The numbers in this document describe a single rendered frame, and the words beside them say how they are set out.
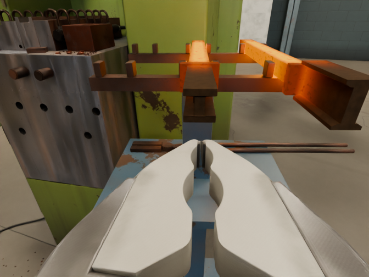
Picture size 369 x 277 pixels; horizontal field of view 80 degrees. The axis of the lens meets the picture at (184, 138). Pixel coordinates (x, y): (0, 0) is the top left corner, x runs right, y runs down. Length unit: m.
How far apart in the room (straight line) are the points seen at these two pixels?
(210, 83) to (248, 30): 5.64
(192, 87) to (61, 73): 0.55
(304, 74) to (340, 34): 6.37
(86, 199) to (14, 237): 0.68
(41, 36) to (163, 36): 0.34
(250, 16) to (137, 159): 5.40
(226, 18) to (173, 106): 0.53
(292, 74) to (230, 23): 0.89
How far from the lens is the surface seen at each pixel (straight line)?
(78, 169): 0.84
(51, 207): 1.08
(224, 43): 1.17
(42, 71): 0.69
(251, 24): 5.82
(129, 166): 0.57
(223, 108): 1.25
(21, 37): 0.83
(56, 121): 0.78
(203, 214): 0.44
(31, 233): 1.51
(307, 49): 6.57
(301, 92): 0.29
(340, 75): 0.23
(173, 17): 0.74
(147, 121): 0.86
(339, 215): 1.59
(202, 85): 0.19
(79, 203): 0.97
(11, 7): 1.05
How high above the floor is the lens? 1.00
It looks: 29 degrees down
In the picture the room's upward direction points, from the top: 1 degrees counter-clockwise
